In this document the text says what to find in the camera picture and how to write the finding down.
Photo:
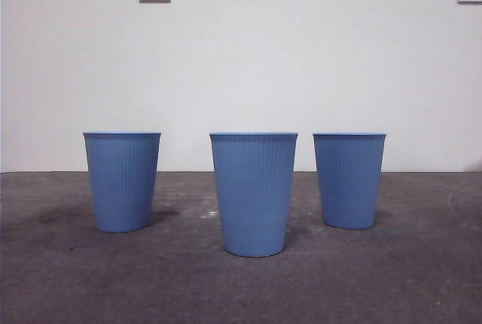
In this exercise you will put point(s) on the blue ribbed plastic cup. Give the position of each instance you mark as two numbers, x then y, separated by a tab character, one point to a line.
122	181
253	196
349	181

